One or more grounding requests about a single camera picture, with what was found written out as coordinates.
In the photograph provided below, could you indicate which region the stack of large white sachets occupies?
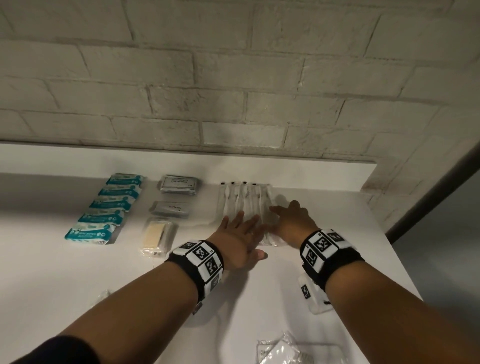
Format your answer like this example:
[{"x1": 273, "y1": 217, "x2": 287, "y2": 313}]
[{"x1": 160, "y1": 174, "x2": 200, "y2": 196}]

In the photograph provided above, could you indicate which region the black right wristband with markers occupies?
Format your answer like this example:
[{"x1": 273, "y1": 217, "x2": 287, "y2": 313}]
[{"x1": 299, "y1": 228, "x2": 365, "y2": 292}]

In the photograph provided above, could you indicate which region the white table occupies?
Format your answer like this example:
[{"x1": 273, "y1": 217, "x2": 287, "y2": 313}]
[{"x1": 0, "y1": 141, "x2": 423, "y2": 364}]

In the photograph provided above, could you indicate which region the black left wristband with markers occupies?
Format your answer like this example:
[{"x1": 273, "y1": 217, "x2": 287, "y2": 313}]
[{"x1": 164, "y1": 239, "x2": 225, "y2": 301}]

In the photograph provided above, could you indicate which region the person's right forearm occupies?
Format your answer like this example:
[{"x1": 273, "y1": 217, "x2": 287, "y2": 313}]
[{"x1": 324, "y1": 260, "x2": 480, "y2": 364}]

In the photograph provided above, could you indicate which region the black wristband with markers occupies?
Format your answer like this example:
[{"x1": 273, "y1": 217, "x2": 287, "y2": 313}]
[
  {"x1": 164, "y1": 239, "x2": 225, "y2": 301},
  {"x1": 299, "y1": 228, "x2": 365, "y2": 292}
]

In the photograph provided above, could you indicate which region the person's black left sleeve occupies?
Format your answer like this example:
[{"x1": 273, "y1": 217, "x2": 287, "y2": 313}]
[{"x1": 11, "y1": 335, "x2": 100, "y2": 364}]

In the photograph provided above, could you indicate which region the person's right hand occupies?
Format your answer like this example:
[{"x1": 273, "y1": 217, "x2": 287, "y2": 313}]
[{"x1": 269, "y1": 200, "x2": 322, "y2": 249}]

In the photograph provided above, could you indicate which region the person's left hand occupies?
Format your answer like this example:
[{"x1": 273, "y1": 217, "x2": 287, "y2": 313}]
[{"x1": 206, "y1": 210, "x2": 269, "y2": 273}]

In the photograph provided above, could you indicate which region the stack of beige soap packets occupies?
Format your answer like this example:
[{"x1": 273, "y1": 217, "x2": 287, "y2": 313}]
[{"x1": 141, "y1": 219, "x2": 178, "y2": 259}]

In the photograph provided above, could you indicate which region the pile of mixed clear packets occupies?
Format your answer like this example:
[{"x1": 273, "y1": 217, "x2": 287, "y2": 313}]
[{"x1": 256, "y1": 331, "x2": 342, "y2": 364}]

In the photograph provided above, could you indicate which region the stack of small white sachets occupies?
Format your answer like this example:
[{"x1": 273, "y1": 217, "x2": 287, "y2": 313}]
[{"x1": 149, "y1": 200, "x2": 191, "y2": 218}]

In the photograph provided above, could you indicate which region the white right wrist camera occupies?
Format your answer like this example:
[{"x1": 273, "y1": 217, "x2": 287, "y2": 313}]
[{"x1": 298, "y1": 273, "x2": 333, "y2": 315}]

